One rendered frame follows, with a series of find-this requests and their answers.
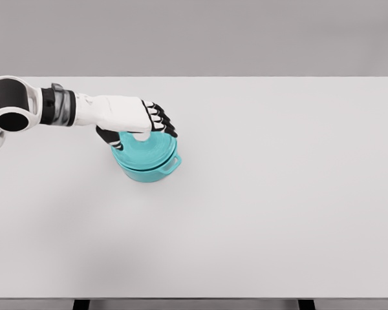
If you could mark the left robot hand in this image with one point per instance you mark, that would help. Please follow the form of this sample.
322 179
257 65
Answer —
126 113

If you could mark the teal pot lid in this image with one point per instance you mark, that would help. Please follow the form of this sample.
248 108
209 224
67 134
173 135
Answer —
148 150

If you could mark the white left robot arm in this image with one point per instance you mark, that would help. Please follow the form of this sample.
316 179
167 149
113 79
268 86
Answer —
16 103

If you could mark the teal pot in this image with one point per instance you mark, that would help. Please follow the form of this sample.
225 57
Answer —
148 174

